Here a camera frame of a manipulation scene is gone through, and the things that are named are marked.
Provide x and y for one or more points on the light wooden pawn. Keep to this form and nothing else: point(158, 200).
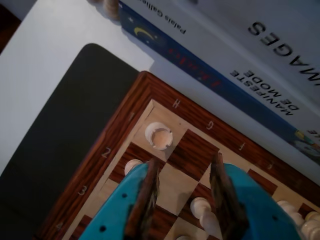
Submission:
point(200, 207)
point(132, 166)

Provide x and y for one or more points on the blue illustrated book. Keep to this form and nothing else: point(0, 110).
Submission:
point(200, 70)

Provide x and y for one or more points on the light wooden king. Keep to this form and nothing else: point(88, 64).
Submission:
point(290, 212)

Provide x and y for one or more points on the light wooden chess piece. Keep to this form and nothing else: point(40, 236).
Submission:
point(111, 10)

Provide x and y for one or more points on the folding wooden chessboard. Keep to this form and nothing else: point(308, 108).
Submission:
point(195, 147)

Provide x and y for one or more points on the light wooden rook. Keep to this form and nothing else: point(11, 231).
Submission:
point(160, 140)

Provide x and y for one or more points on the white art history book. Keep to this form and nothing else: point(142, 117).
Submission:
point(287, 20)

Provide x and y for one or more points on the dark grey desk mat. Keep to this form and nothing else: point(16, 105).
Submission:
point(50, 150)

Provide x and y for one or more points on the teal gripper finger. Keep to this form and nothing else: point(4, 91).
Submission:
point(245, 200)
point(125, 200)

